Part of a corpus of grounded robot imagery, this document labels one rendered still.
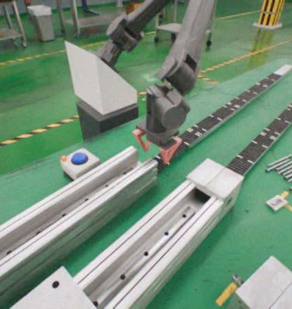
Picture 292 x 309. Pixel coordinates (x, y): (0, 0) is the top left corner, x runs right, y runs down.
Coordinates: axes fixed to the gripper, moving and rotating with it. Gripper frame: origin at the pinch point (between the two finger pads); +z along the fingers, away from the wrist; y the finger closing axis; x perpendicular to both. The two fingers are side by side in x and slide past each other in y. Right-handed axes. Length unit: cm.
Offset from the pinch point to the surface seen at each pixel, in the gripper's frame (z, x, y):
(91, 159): -0.4, -14.5, -11.0
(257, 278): -3.5, -15.5, 36.1
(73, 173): 0.3, -20.7, -10.5
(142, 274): -2.6, -27.6, 21.9
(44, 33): 65, 184, -453
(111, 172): -0.9, -14.3, -2.5
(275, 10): 44, 603, -187
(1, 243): -0.9, -42.0, -2.3
